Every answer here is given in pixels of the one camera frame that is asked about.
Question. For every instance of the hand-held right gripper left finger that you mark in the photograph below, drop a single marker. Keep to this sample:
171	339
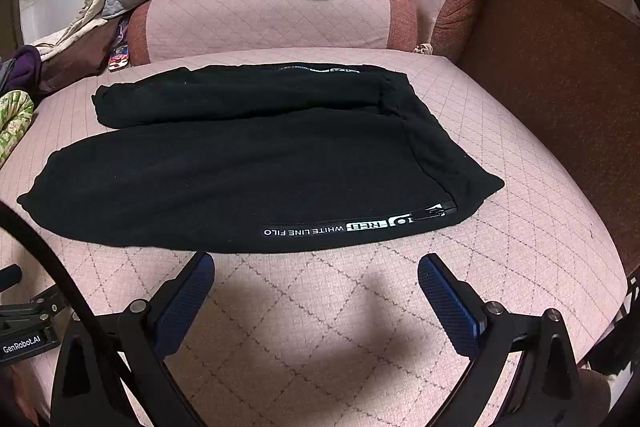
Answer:
184	299

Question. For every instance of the black pants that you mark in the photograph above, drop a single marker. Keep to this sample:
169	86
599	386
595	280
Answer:
250	167

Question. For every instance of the pink quilted sofa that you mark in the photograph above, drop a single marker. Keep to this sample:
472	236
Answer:
310	357

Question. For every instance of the red patterned packet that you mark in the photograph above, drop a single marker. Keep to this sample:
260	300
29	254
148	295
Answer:
119	58

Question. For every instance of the green patterned cloth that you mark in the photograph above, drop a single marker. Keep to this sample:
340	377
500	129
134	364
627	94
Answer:
12	122

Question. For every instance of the purple cloth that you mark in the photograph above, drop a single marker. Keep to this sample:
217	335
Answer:
22	67

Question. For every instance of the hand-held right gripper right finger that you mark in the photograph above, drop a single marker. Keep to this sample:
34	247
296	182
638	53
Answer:
450	304

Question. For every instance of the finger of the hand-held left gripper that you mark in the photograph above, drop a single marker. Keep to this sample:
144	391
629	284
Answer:
45	299

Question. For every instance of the beige cloth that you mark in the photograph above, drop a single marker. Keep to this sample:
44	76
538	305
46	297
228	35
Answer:
82	24

